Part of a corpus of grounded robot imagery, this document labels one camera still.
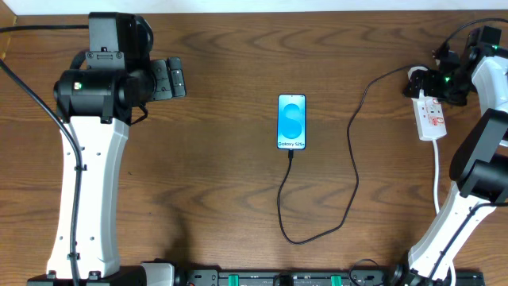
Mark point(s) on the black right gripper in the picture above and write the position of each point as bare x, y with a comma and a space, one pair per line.
419, 82

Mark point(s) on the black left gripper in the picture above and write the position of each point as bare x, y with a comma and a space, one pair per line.
167, 78

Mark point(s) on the blue samsung galaxy phone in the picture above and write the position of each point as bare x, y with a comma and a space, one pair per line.
291, 122

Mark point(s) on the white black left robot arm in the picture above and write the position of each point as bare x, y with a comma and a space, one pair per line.
95, 100

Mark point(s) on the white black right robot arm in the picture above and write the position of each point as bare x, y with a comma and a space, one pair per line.
478, 172

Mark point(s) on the white power strip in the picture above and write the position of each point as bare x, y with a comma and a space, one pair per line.
429, 118

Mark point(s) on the white usb wall charger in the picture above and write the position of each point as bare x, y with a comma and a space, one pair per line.
413, 70

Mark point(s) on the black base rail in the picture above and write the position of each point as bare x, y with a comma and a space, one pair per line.
212, 277

